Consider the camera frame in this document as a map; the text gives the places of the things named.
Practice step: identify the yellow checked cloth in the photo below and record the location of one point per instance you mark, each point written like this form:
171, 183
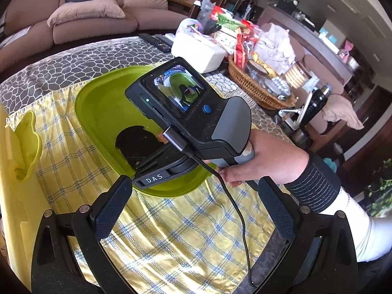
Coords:
196, 243

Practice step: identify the white sleeve with black cuff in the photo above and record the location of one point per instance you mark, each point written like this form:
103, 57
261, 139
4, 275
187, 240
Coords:
315, 185

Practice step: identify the yellow plastic toy box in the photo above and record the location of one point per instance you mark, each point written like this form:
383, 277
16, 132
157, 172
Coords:
23, 202

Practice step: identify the black round object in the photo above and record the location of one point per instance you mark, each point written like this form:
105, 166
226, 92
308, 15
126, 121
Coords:
135, 144

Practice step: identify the brown fabric sofa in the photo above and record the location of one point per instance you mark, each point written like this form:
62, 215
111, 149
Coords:
34, 26

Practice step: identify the green plastic box lid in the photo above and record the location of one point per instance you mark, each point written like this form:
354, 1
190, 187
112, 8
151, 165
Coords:
103, 111

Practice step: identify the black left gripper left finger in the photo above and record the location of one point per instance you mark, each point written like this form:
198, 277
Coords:
54, 267

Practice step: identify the black remote control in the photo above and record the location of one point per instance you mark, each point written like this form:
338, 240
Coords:
156, 42

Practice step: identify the wicker basket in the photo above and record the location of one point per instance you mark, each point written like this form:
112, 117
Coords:
259, 94

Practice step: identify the person's right hand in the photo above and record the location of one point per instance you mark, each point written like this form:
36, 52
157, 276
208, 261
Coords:
282, 161

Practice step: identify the white tissue box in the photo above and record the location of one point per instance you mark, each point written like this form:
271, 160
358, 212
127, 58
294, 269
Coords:
201, 53

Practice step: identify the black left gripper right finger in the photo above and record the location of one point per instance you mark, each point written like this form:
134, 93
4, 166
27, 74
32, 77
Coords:
320, 255

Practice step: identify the grey pebble pattern tablecloth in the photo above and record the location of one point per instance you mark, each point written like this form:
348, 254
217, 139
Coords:
49, 86

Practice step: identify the beige cushion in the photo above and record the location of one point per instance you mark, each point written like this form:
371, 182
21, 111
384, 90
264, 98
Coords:
85, 10

